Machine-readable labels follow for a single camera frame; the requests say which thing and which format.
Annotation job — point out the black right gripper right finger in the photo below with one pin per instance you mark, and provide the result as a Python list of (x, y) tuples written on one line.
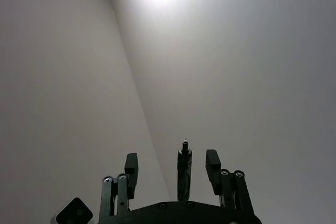
[(231, 190)]

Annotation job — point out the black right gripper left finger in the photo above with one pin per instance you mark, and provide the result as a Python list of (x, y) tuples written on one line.
[(122, 195)]

